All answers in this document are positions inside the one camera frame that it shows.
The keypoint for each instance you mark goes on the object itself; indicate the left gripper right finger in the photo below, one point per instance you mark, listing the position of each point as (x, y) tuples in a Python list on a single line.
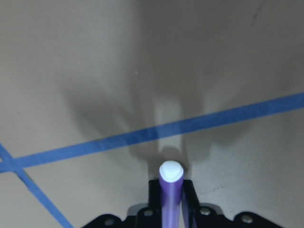
[(190, 204)]

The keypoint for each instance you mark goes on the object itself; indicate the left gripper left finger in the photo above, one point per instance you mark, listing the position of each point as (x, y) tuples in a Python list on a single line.
[(150, 216)]

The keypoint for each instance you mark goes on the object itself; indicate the purple marker pen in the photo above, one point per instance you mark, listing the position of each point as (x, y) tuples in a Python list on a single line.
[(171, 175)]

